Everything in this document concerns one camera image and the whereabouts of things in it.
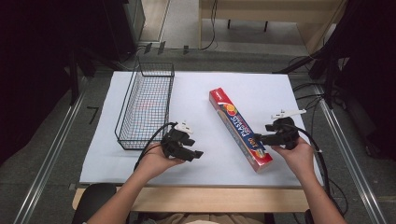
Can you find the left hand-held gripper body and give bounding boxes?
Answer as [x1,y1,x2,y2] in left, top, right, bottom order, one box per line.
[160,120,196,161]

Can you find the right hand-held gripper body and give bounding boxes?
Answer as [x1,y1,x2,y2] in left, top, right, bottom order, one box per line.
[270,108,308,151]

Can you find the red plastic wrap box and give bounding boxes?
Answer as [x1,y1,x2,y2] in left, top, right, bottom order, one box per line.
[208,87,275,174]

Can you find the person's right hand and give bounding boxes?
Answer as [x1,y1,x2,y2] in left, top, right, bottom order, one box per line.
[271,136,316,184]

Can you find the person's left hand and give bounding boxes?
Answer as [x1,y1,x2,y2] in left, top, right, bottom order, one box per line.
[134,143,187,184]

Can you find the white table mat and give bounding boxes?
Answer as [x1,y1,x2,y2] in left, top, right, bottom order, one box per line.
[78,70,325,189]

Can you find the black metal stand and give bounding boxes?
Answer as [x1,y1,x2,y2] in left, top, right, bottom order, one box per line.
[273,43,347,110]

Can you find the black chair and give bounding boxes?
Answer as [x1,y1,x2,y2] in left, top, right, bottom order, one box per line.
[72,182,118,224]

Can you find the dark cabinet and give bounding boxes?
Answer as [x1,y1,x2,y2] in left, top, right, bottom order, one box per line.
[102,0,147,63]

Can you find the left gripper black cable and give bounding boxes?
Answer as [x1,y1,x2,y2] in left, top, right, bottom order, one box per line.
[133,121,178,172]

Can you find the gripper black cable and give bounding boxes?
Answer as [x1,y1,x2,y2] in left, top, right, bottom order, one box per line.
[279,123,349,218]
[133,121,178,172]

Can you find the black wire basket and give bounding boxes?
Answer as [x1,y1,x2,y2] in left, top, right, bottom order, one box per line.
[114,55,176,151]

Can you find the black floor cables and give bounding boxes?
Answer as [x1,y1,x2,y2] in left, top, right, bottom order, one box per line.
[291,81,329,110]

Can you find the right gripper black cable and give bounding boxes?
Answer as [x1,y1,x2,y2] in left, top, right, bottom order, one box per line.
[279,123,349,218]

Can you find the metal floor rail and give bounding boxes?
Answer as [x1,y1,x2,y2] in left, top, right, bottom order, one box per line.
[12,77,90,224]
[313,83,388,224]

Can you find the hanging black cable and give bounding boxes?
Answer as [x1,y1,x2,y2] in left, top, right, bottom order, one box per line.
[200,0,219,51]

